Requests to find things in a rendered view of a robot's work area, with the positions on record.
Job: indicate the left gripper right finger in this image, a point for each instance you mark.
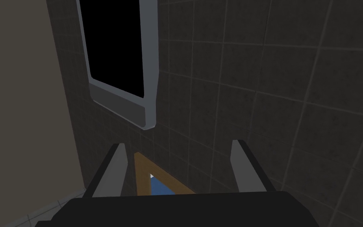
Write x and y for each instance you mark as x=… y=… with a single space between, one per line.
x=247 y=170

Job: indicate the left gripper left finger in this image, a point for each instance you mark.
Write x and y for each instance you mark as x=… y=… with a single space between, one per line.
x=110 y=176

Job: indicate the wood framed blue picture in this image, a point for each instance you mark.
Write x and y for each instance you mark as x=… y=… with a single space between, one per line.
x=156 y=183

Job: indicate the grey framed window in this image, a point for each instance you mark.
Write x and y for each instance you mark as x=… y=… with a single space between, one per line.
x=118 y=63

